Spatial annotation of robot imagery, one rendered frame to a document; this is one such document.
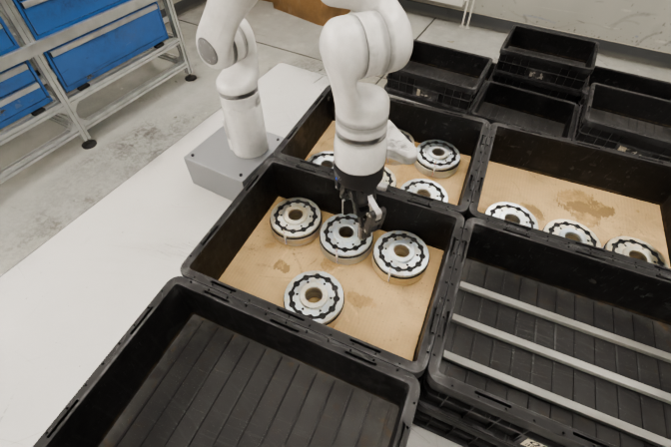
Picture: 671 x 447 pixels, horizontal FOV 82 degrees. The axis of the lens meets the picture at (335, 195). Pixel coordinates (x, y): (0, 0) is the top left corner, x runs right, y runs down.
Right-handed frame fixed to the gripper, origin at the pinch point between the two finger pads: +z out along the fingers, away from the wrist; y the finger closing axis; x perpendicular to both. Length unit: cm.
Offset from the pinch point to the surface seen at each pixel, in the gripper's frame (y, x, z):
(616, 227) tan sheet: 17, 52, 11
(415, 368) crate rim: 25.2, -4.2, 1.0
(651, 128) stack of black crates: -23, 148, 45
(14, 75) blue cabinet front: -173, -86, 41
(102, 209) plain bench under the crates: -48, -48, 24
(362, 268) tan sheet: 3.4, 0.1, 10.9
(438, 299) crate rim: 18.3, 4.4, 1.0
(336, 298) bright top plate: 8.3, -7.6, 8.1
